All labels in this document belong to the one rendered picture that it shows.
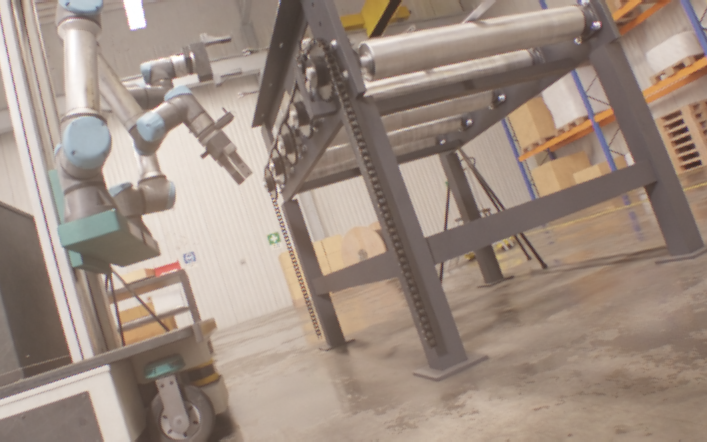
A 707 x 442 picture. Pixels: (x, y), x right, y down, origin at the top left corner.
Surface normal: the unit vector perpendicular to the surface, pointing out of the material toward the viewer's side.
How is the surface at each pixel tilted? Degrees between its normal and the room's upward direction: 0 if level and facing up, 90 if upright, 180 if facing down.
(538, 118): 90
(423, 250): 90
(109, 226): 90
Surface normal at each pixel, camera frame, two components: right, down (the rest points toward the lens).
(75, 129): 0.56, -0.15
